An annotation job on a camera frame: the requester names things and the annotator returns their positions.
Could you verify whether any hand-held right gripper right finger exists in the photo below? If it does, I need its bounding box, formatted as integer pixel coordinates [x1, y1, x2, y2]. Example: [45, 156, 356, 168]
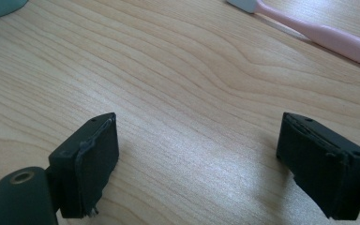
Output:
[276, 112, 360, 221]

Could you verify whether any white toothbrush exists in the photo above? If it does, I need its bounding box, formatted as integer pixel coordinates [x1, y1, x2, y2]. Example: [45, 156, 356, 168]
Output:
[225, 0, 360, 72]

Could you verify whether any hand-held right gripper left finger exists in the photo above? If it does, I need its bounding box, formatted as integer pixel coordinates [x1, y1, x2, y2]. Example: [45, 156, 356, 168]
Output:
[48, 112, 120, 219]

